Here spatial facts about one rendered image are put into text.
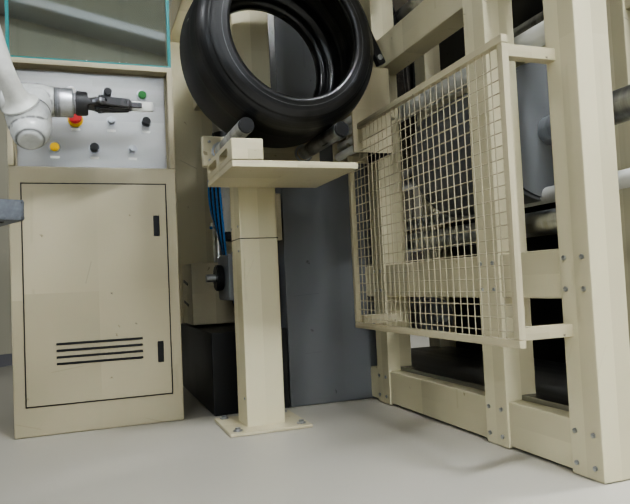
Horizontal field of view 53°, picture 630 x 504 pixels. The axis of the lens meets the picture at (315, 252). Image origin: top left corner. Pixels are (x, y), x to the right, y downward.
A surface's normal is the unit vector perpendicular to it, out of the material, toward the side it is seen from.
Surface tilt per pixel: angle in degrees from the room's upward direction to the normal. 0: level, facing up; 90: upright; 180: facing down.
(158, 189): 90
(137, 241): 90
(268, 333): 90
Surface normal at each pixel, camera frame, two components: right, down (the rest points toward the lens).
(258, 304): 0.34, -0.06
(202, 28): -0.40, -0.01
